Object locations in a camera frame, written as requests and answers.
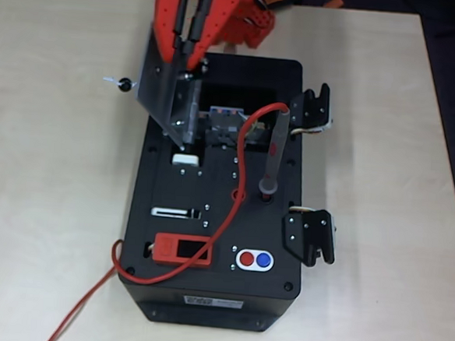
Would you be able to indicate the grey hinged door panel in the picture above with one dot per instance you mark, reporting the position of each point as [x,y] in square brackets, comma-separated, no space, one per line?
[155,91]

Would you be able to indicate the orange plastic piece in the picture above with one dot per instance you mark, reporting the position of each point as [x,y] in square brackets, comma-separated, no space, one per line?
[335,3]

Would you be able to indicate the grey terminal block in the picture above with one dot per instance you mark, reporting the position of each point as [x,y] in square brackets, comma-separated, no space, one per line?
[222,131]

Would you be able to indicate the white angle knob block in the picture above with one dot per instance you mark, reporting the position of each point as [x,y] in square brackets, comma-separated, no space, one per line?
[185,159]

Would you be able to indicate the black task board box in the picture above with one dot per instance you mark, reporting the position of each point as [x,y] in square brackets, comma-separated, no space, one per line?
[171,190]

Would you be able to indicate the white linear slider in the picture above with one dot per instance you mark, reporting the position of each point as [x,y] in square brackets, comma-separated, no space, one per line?
[170,212]

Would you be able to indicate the red display module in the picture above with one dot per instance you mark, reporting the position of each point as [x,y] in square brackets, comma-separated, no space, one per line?
[165,248]

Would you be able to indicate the red and blue buttons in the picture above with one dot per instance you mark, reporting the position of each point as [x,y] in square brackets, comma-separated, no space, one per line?
[238,258]

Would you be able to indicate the red push button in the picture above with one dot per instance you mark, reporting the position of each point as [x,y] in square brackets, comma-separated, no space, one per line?
[248,258]

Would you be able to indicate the blue push button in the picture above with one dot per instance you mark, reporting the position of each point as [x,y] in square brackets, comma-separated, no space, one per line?
[263,259]

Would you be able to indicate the white barcode label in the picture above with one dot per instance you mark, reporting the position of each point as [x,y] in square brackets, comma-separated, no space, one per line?
[214,302]

